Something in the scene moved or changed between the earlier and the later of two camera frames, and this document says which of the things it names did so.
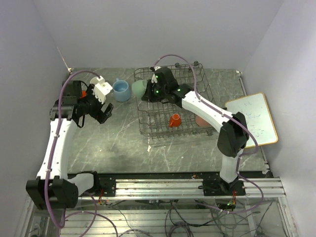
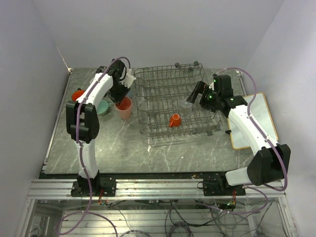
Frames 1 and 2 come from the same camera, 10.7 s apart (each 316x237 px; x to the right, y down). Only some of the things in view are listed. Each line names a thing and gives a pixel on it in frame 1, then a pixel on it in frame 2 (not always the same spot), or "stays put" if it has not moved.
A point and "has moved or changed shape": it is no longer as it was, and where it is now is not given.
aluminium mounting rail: x=254 y=188 stays put
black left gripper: x=98 y=115 → x=117 y=98
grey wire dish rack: x=169 y=119 stays put
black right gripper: x=148 y=96 → x=199 y=89
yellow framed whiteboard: x=258 y=120 stays put
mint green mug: x=138 y=87 has moved or changed shape
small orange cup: x=175 y=120 stays put
